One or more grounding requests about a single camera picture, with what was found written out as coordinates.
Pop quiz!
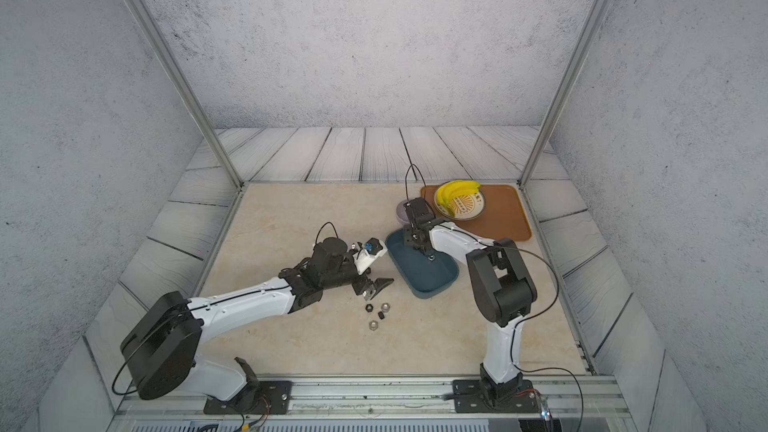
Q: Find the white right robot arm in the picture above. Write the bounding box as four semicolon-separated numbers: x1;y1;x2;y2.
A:
402;220;538;408

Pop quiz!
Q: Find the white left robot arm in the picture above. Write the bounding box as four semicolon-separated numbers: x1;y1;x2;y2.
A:
120;237;392;406

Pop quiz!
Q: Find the teal plastic storage box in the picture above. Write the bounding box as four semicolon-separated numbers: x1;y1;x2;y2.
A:
385;229;459;299

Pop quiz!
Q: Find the lilac grey bowl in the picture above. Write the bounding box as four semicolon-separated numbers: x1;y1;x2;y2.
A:
395;200;410;225

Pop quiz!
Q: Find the yellow banana bunch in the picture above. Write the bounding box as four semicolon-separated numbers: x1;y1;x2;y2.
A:
435;180;481;214

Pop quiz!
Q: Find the patterned ceramic plate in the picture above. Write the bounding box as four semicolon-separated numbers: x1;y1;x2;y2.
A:
433;191;486;221

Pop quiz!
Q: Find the brown plastic tray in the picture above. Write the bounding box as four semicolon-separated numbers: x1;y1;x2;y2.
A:
420;184;533;242

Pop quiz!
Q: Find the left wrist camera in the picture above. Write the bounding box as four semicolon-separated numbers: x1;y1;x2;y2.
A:
352;238;388;275

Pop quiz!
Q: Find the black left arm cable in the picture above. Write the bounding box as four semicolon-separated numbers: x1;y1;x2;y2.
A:
314;221;341;247

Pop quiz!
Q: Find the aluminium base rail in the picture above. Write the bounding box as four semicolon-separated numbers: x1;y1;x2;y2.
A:
108;375;636;431

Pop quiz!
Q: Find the aluminium frame post right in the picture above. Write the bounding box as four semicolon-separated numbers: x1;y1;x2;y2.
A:
518;0;611;190

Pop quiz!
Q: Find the aluminium frame post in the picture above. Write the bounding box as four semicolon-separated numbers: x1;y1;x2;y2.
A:
123;0;244;191
518;0;611;190

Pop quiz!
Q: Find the aluminium frame post left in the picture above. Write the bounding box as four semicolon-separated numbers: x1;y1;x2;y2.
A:
123;0;244;191

